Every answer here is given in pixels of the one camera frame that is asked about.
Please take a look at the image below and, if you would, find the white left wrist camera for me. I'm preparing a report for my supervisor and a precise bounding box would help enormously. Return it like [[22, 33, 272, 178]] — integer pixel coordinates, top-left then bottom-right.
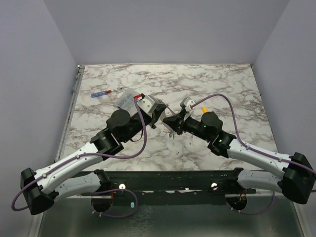
[[137, 95, 158, 116]]

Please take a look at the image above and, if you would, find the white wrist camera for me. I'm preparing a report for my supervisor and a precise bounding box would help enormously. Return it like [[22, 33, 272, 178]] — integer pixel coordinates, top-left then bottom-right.
[[180, 97, 195, 112], [137, 95, 158, 116]]

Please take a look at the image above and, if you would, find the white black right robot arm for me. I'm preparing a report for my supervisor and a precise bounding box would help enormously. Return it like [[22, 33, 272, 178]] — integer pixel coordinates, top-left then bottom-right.
[[162, 111, 316, 204]]

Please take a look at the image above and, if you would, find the aluminium table edge rail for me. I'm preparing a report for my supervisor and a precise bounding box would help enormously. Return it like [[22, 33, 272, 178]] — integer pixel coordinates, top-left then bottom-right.
[[54, 65, 85, 163]]

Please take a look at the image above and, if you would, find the clear plastic screw organizer box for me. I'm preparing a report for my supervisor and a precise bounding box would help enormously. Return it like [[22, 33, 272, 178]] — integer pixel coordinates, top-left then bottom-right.
[[115, 88, 139, 111]]

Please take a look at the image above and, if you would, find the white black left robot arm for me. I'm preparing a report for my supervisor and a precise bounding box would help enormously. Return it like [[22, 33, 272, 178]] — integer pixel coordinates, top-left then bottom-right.
[[19, 99, 166, 215]]

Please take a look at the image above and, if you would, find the blue red handled screwdriver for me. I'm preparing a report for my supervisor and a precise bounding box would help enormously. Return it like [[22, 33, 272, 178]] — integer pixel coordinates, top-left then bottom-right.
[[90, 87, 124, 98]]

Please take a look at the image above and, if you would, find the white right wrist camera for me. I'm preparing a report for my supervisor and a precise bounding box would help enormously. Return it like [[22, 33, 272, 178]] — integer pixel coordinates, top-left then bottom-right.
[[180, 97, 195, 112]]

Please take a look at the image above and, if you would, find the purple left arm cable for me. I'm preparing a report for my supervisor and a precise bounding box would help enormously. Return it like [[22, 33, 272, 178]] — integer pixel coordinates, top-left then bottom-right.
[[11, 95, 149, 212]]

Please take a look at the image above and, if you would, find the black front mounting rail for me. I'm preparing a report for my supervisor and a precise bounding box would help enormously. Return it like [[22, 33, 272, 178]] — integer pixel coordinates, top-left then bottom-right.
[[91, 169, 257, 205]]

